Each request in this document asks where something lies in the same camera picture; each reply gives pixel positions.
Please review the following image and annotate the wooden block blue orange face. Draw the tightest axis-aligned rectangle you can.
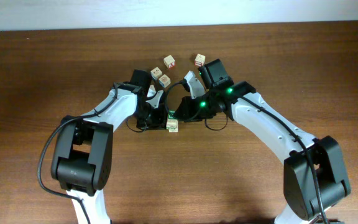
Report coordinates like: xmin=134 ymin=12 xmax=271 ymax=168
xmin=158 ymin=74 xmax=171 ymax=88

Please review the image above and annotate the wooden block green side I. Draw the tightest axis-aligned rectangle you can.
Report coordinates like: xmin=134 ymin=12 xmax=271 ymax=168
xmin=166 ymin=114 xmax=178 ymax=133

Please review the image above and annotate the wooden block plain H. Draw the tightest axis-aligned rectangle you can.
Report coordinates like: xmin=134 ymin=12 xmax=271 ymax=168
xmin=149 ymin=85 xmax=156 ymax=92

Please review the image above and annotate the wooden block red side top right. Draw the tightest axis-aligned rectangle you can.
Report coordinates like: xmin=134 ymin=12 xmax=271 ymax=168
xmin=194 ymin=54 xmax=206 ymax=67

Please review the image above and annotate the wooden block red K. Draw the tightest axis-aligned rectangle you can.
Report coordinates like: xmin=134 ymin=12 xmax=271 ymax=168
xmin=163 ymin=55 xmax=176 ymax=69

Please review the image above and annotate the wooden block blue side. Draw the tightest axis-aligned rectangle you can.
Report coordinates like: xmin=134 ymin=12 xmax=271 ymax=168
xmin=150 ymin=67 xmax=163 ymax=80

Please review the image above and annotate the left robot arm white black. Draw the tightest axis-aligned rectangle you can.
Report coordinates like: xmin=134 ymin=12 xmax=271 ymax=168
xmin=47 ymin=81 xmax=167 ymax=223

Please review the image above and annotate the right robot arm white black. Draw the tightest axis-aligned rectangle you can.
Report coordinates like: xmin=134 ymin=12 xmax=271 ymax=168
xmin=175 ymin=72 xmax=351 ymax=223

